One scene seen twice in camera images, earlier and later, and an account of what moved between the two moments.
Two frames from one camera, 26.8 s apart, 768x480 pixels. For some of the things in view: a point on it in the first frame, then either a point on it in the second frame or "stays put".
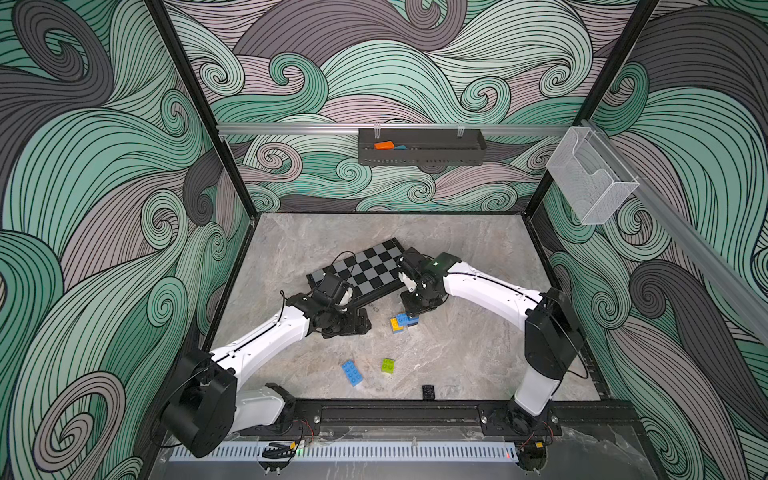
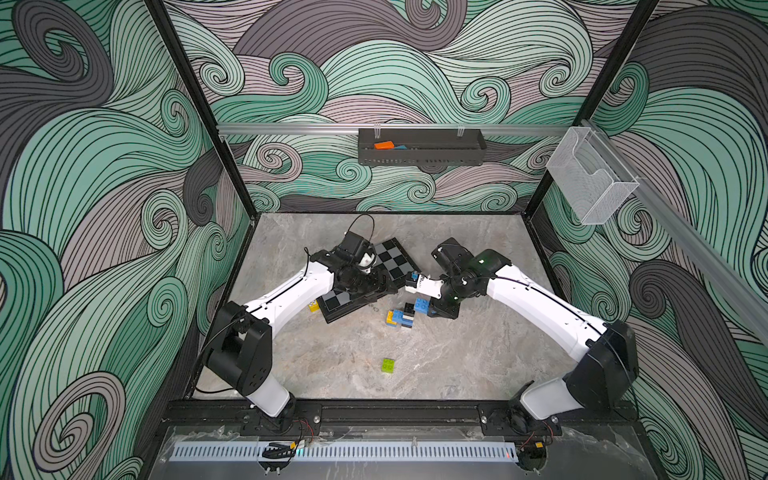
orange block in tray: x=386 y=145 stays put
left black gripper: x=350 y=328 → x=377 y=287
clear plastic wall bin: x=591 y=175 stays put
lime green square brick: x=388 y=366 stays put
